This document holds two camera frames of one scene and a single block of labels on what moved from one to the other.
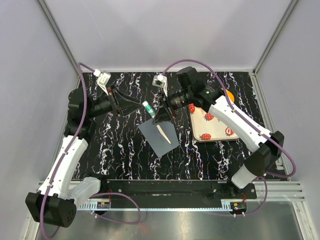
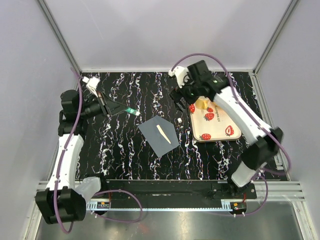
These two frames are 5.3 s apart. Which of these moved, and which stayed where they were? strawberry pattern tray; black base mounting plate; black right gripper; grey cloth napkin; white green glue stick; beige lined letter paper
Moved: white green glue stick; black right gripper
Stayed: strawberry pattern tray; black base mounting plate; beige lined letter paper; grey cloth napkin
